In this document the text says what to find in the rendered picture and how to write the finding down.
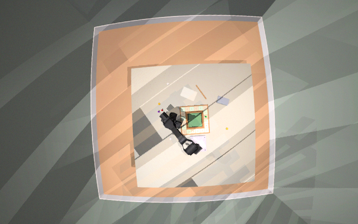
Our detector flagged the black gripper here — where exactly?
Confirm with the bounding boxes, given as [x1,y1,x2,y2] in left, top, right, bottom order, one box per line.
[174,120,181,129]

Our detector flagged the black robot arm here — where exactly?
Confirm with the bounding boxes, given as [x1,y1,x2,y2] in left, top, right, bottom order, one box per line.
[159,112,203,156]

